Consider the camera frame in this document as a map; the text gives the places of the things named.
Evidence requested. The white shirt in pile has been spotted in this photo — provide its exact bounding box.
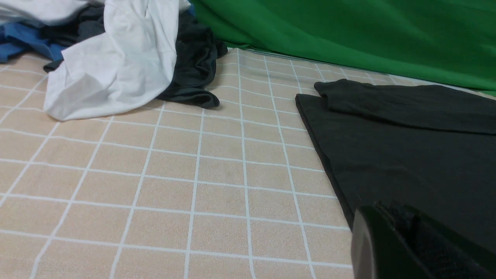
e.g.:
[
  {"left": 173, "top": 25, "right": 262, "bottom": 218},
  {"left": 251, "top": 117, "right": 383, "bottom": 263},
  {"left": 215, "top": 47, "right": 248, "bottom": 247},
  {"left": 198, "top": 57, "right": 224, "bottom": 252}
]
[{"left": 0, "top": 0, "right": 191, "bottom": 121}]

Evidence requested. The beige checked tablecloth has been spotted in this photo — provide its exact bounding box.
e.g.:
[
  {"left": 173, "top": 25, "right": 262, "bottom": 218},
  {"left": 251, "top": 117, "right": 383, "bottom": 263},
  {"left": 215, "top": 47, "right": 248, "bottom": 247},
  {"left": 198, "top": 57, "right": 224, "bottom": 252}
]
[{"left": 0, "top": 47, "right": 496, "bottom": 279}]

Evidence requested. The green backdrop cloth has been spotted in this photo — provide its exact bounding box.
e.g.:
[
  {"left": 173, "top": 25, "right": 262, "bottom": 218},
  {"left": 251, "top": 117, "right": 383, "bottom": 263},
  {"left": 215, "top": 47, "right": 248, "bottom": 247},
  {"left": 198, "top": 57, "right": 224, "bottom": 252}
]
[{"left": 192, "top": 0, "right": 496, "bottom": 95}]

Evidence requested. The dark gray garment in pile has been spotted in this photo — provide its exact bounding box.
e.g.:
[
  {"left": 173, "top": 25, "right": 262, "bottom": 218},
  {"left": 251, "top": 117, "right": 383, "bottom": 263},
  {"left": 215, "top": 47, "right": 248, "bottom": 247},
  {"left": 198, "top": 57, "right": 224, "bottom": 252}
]
[{"left": 41, "top": 5, "right": 228, "bottom": 109}]

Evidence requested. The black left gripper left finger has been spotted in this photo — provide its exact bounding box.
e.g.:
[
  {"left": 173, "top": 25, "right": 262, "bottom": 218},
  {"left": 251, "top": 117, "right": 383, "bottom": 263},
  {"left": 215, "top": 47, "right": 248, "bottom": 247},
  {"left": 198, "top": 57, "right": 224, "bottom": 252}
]
[{"left": 351, "top": 207, "right": 433, "bottom": 279}]

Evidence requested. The dark gray long-sleeved shirt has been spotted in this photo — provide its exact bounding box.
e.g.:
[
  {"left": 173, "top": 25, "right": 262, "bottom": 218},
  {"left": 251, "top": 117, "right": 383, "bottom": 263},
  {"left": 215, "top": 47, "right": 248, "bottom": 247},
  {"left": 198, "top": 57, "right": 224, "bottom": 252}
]
[{"left": 295, "top": 79, "right": 496, "bottom": 252}]

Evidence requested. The blue garment in pile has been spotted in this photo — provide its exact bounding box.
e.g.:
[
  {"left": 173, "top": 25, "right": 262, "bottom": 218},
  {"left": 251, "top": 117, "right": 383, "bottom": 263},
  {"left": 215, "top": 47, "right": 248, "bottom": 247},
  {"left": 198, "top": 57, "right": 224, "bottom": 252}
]
[{"left": 0, "top": 23, "right": 66, "bottom": 64}]

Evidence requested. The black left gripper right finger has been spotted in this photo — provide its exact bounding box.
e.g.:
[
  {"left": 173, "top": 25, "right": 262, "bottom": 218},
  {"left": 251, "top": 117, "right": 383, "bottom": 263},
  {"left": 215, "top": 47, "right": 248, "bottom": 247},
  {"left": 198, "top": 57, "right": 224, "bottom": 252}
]
[{"left": 378, "top": 203, "right": 495, "bottom": 279}]

